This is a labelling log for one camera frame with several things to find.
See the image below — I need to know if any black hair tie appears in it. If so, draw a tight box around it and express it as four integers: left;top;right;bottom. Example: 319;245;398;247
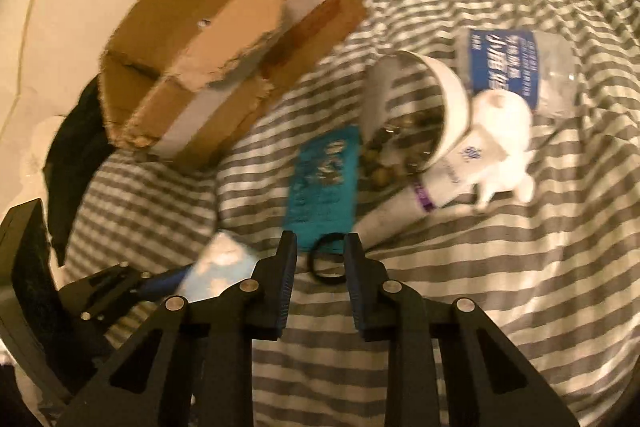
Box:
307;232;351;286

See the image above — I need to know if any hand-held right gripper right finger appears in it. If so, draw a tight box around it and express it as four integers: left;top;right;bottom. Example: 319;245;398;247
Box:
342;232;581;427

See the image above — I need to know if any white tape roll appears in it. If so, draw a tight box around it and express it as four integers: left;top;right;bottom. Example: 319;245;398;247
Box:
360;50;473;172

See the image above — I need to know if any white soft object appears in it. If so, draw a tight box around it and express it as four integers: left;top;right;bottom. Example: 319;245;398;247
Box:
467;89;536;214

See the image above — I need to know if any clear bottle blue label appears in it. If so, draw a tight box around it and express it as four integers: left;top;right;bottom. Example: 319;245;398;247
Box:
455;27;578;118

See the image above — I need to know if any blue tissue packet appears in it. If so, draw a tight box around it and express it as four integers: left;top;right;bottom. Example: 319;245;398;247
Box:
187;231;258;303

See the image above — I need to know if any dark cloth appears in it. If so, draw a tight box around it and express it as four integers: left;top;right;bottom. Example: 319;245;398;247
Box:
42;74;113;268

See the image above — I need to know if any white tube purple band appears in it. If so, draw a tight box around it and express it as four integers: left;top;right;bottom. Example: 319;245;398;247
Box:
356;127;507;254

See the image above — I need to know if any brown cardboard box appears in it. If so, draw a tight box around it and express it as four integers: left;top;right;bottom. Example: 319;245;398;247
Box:
97;0;368;172

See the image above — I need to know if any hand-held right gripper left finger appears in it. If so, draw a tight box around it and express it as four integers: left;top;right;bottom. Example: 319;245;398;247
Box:
55;229;299;427

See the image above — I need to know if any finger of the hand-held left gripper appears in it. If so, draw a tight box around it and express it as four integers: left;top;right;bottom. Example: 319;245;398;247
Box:
0;198;108;404
59;261;193;324

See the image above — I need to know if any brown bead bracelet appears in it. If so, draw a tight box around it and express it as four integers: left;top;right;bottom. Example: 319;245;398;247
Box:
362;112;446;192

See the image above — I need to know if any teal packet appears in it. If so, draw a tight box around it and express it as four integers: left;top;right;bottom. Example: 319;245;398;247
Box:
282;124;362;254

